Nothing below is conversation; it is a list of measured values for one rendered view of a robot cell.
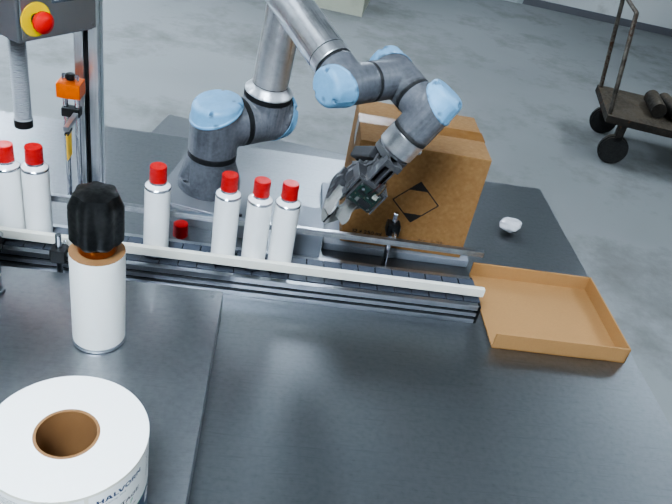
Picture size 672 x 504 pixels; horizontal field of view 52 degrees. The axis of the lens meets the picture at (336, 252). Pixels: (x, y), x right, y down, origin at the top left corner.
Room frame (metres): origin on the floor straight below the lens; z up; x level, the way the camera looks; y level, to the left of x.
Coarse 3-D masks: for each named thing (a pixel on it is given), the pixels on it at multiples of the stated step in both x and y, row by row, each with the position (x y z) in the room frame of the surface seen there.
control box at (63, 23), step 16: (0, 0) 1.14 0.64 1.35; (16, 0) 1.13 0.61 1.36; (32, 0) 1.15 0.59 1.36; (48, 0) 1.18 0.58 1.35; (80, 0) 1.24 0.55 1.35; (0, 16) 1.14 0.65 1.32; (16, 16) 1.13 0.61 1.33; (64, 16) 1.21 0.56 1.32; (80, 16) 1.24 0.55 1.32; (0, 32) 1.14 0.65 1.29; (16, 32) 1.13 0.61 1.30; (32, 32) 1.14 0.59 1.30; (64, 32) 1.20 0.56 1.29
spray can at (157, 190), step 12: (156, 168) 1.15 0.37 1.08; (156, 180) 1.15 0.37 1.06; (144, 192) 1.15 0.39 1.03; (156, 192) 1.14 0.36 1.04; (168, 192) 1.16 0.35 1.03; (144, 204) 1.15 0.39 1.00; (156, 204) 1.14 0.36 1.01; (168, 204) 1.16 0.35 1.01; (144, 216) 1.15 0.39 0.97; (156, 216) 1.14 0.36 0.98; (168, 216) 1.16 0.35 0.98; (144, 228) 1.15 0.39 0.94; (156, 228) 1.14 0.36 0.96; (168, 228) 1.16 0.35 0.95; (144, 240) 1.15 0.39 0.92; (156, 240) 1.14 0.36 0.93; (168, 240) 1.17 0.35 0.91
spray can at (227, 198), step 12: (228, 180) 1.17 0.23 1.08; (216, 192) 1.18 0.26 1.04; (228, 192) 1.17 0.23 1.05; (216, 204) 1.17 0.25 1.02; (228, 204) 1.16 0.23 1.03; (216, 216) 1.17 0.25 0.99; (228, 216) 1.17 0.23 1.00; (216, 228) 1.17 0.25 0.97; (228, 228) 1.17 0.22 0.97; (216, 240) 1.17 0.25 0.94; (228, 240) 1.17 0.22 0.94; (216, 252) 1.17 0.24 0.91; (228, 252) 1.17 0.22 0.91
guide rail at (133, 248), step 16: (32, 240) 1.09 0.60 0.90; (48, 240) 1.10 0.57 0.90; (160, 256) 1.13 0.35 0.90; (176, 256) 1.13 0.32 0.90; (192, 256) 1.14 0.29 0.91; (208, 256) 1.14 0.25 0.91; (224, 256) 1.15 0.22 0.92; (288, 272) 1.17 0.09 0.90; (304, 272) 1.17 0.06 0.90; (320, 272) 1.18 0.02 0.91; (336, 272) 1.18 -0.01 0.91; (352, 272) 1.19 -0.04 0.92; (416, 288) 1.20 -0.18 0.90; (432, 288) 1.21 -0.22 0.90; (448, 288) 1.21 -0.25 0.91; (464, 288) 1.22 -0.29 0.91; (480, 288) 1.23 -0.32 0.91
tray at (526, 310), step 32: (512, 288) 1.38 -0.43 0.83; (544, 288) 1.41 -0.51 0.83; (576, 288) 1.44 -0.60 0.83; (512, 320) 1.25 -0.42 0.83; (544, 320) 1.28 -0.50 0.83; (576, 320) 1.30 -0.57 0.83; (608, 320) 1.30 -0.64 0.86; (544, 352) 1.16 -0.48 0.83; (576, 352) 1.17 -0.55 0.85; (608, 352) 1.18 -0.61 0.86
